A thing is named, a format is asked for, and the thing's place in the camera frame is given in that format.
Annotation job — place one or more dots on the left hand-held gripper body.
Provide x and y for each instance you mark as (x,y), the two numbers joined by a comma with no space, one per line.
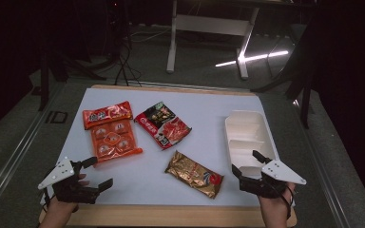
(66,190)

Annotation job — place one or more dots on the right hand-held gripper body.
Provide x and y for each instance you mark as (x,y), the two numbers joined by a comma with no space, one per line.
(280,172)

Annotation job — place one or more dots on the white divided plastic container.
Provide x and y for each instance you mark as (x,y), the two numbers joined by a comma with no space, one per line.
(247,126)

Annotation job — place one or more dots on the orange snack packet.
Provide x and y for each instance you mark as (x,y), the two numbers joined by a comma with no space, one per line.
(112,139)

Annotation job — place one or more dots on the gold snack packet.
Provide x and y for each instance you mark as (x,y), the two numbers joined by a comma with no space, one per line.
(193,174)

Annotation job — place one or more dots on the red and black snack packet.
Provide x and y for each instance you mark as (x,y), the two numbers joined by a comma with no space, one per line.
(164,126)

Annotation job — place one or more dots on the person's left hand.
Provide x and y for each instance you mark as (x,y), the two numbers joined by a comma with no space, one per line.
(58,213)

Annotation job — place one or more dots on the person's right hand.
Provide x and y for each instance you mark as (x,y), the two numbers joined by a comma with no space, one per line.
(275,212)

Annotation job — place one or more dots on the white paper sheet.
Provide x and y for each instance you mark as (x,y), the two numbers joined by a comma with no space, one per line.
(145,177)

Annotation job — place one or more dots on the black metal stand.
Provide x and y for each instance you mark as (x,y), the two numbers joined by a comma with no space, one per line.
(44,72)
(305,95)

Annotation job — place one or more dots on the black floor bracket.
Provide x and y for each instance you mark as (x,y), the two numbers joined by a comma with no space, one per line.
(56,117)

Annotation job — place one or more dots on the white desk frame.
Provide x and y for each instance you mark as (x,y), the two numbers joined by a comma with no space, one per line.
(209,25)

